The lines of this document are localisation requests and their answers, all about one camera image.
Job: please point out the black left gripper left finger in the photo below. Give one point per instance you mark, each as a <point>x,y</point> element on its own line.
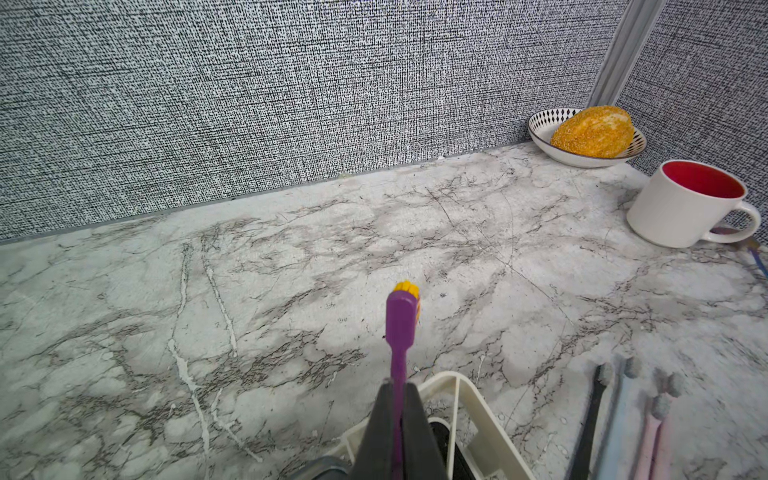
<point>374,459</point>

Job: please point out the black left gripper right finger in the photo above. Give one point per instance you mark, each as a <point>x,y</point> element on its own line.
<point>421,456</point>

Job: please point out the cream toothbrush holder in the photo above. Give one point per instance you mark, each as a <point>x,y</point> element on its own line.
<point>470,438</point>

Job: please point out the purple toothbrush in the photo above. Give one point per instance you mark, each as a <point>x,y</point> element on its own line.
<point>402,314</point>

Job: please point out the light blue toothbrush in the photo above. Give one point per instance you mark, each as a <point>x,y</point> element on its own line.
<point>611,450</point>

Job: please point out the black toothbrush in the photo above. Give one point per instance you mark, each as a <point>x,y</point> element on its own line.
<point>580,468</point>

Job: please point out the pink toothbrush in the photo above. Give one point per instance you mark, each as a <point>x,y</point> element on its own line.
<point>655,414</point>
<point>663,449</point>

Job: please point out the patterned white bowl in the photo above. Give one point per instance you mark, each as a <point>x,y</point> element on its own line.
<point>543,124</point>

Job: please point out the white mug red inside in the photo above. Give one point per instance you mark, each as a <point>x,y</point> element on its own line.
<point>684,200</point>

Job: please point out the iridescent purple blue spoon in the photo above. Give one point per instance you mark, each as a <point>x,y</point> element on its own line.
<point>749,245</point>

